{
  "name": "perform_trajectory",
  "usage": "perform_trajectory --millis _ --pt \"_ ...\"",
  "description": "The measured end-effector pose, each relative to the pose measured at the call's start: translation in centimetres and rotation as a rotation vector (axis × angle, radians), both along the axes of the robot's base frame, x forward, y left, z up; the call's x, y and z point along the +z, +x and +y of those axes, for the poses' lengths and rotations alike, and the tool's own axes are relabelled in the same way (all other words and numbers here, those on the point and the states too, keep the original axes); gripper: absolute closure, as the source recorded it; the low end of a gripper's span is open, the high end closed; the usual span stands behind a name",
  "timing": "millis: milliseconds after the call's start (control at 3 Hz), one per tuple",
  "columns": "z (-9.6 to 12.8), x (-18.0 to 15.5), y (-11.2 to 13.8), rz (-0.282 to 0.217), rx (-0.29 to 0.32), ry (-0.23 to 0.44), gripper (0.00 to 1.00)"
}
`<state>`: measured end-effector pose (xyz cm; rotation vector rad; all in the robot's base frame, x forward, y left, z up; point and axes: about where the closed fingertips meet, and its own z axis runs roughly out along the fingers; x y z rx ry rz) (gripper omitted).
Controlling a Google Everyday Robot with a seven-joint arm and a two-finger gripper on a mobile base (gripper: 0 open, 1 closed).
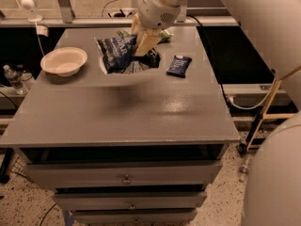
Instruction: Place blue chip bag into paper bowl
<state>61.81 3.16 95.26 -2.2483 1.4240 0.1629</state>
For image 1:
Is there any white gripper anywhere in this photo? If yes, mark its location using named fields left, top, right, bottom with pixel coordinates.
left=131, top=0, right=181, bottom=57

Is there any white desk lamp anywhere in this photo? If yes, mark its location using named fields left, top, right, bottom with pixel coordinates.
left=21, top=0, right=42, bottom=23

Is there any large blue chip bag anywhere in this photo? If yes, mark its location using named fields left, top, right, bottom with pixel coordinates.
left=96, top=35, right=161, bottom=74

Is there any white paper bowl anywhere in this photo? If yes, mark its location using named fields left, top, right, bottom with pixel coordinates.
left=40, top=47, right=87, bottom=77

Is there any plastic bottle on floor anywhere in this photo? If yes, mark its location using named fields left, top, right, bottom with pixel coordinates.
left=239, top=155, right=251, bottom=182

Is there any green chip bag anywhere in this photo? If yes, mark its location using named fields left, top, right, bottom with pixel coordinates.
left=117, top=30, right=173, bottom=43

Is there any clear plastic water bottle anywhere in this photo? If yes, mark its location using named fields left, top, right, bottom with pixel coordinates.
left=3, top=65, right=28, bottom=95

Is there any middle drawer knob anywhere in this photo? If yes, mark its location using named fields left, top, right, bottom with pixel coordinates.
left=129, top=203, right=136, bottom=210

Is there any small dark blue snack bag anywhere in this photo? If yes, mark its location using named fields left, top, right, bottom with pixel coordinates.
left=166, top=56, right=192, bottom=78

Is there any glass jar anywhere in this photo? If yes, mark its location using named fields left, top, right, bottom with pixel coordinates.
left=17, top=64, right=35, bottom=89

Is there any metal frame rail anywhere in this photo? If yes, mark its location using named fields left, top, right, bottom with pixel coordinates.
left=0, top=16, right=239, bottom=28

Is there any drawer knob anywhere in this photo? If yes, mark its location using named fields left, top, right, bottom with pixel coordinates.
left=129, top=203, right=136, bottom=210
left=121, top=175, right=131, bottom=186

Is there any grey drawer cabinet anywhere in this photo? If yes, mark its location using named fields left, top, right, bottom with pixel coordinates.
left=1, top=26, right=239, bottom=224

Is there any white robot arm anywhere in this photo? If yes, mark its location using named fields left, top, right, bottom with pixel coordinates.
left=132, top=0, right=301, bottom=226

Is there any yellow black stand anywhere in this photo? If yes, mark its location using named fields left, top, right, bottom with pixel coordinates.
left=237, top=66, right=301, bottom=155

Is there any top drawer knob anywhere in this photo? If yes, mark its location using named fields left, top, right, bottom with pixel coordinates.
left=121, top=175, right=131, bottom=186

